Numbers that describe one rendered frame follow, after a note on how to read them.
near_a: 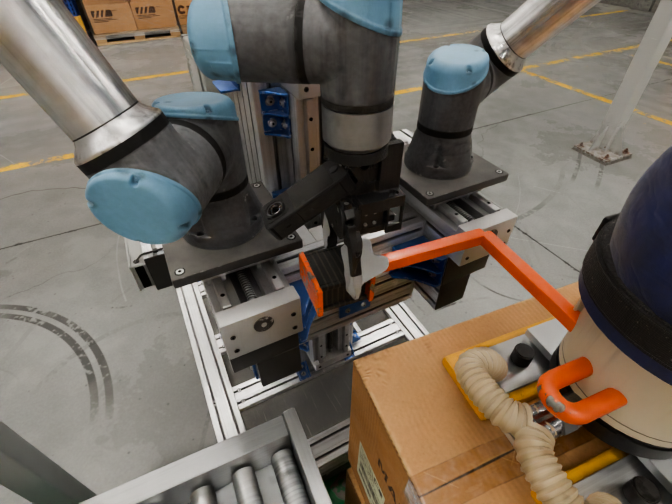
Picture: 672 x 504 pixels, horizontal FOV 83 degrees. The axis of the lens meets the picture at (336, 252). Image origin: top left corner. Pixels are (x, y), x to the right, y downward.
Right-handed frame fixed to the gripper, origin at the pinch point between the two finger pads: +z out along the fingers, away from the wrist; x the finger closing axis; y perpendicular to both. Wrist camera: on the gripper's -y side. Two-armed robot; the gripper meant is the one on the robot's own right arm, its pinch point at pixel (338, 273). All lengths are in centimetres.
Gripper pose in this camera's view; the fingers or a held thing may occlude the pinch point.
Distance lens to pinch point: 54.8
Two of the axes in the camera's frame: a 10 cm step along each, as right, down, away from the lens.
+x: -3.6, -6.2, 7.0
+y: 9.3, -2.4, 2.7
